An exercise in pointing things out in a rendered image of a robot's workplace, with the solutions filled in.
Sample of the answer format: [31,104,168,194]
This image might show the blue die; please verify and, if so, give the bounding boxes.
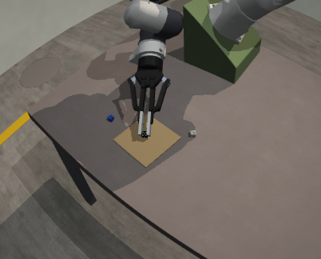
[107,114,114,122]

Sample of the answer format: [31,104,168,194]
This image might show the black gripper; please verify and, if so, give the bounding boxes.
[127,55,171,137]

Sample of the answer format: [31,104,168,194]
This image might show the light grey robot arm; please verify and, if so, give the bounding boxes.
[124,0,295,65]

